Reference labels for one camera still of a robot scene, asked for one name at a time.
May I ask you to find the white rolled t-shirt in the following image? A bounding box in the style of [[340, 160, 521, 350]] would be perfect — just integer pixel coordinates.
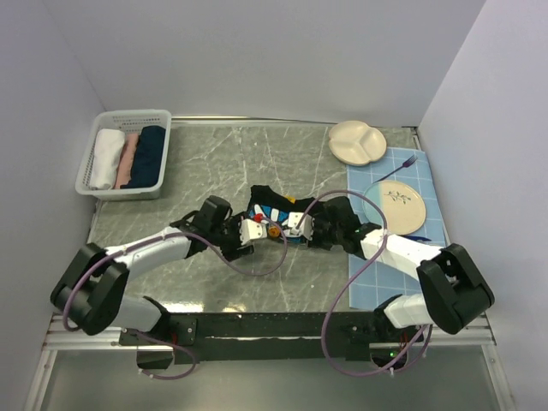
[[89, 128, 126, 190]]

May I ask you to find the cream divided dish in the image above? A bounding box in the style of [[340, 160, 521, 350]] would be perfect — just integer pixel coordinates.
[[328, 121, 387, 166]]

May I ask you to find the navy rolled t-shirt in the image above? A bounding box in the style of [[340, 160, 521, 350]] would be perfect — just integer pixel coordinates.
[[121, 126, 166, 189]]

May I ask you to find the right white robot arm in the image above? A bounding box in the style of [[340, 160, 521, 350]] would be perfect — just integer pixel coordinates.
[[303, 190, 495, 342]]

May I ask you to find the white plastic basket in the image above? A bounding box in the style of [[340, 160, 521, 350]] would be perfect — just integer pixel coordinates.
[[74, 109, 171, 201]]

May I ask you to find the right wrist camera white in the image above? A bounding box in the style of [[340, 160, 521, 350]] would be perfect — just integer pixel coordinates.
[[284, 211, 313, 241]]

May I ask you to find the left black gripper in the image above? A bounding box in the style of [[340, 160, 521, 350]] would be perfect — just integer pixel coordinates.
[[209, 211, 254, 260]]

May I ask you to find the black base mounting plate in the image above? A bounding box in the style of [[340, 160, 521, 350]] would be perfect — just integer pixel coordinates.
[[119, 311, 418, 362]]

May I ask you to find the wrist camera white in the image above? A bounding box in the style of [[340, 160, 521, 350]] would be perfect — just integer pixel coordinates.
[[284, 211, 313, 241], [239, 217, 268, 246]]

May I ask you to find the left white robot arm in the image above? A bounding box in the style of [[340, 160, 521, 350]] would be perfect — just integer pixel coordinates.
[[51, 196, 267, 344]]

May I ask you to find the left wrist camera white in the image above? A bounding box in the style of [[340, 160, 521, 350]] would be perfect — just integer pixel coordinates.
[[239, 217, 268, 246]]

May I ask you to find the cream and blue plate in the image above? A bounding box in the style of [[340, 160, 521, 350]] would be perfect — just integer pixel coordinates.
[[364, 180, 426, 235]]

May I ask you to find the black daisy t-shirt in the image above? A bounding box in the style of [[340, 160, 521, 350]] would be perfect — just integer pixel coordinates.
[[246, 185, 313, 244]]

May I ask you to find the purple plastic knife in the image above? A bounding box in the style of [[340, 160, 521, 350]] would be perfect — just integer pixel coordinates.
[[403, 235, 431, 242]]

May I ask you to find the pink rolled t-shirt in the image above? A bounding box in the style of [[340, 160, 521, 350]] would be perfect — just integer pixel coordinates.
[[114, 133, 139, 189]]

